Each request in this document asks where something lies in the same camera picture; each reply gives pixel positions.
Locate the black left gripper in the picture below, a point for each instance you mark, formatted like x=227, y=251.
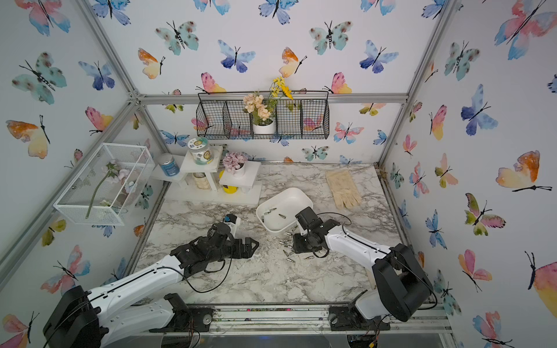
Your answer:
x=248, y=252

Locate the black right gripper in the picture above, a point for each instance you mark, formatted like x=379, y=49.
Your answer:
x=296, y=243

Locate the white plastic storage box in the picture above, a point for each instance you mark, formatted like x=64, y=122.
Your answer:
x=289, y=202

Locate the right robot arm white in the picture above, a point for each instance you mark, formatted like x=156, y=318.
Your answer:
x=402, y=285

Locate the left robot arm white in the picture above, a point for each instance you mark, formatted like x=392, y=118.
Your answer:
x=109, y=313

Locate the beige work glove far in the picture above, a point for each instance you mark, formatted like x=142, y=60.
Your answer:
x=344, y=190

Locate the yellow plastic bottle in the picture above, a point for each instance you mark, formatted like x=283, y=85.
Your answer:
x=227, y=189

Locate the white tiered wooden shelf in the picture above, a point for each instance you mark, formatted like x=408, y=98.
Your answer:
x=183, y=187

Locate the cream bubble pot with succulent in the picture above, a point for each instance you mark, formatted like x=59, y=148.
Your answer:
x=201, y=181

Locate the white pot pink flowers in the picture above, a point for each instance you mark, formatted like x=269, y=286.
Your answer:
x=234, y=163

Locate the green lidded jar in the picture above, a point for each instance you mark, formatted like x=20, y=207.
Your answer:
x=200, y=150

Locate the blue can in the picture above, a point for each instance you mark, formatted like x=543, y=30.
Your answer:
x=168, y=165

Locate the white pot flower bouquet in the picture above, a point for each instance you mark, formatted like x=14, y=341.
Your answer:
x=263, y=110

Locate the artificial pink flower stem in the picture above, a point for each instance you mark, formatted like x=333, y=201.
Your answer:
x=107, y=190

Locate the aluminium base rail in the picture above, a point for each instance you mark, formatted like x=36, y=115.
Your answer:
x=297, y=319

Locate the black wire wall basket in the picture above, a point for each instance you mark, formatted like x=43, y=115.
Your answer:
x=298, y=115

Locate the white wire mesh box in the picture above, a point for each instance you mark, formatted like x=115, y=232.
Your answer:
x=74, y=200

